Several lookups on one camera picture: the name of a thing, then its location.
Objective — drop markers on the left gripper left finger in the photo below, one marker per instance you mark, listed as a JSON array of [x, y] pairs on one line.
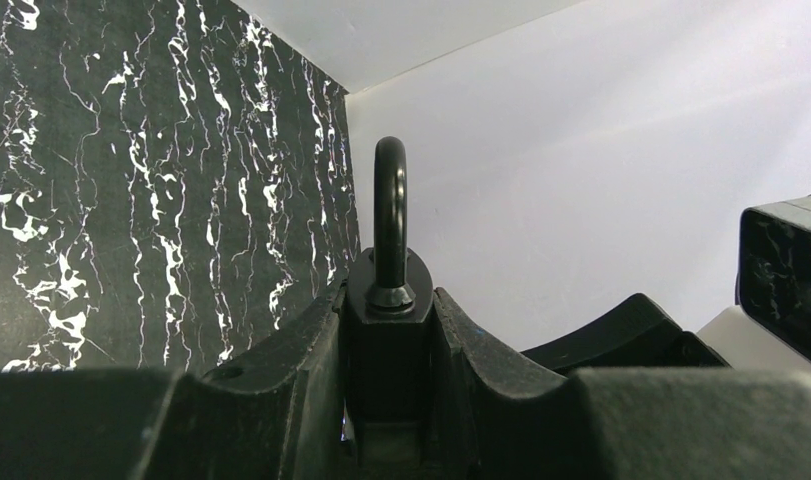
[[273, 412]]

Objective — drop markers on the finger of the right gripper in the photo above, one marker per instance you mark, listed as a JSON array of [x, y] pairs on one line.
[[635, 333]]

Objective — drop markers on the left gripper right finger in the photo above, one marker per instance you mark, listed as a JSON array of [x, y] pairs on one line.
[[500, 415]]

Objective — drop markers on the black padlock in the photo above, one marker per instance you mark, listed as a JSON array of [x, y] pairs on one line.
[[389, 304]]

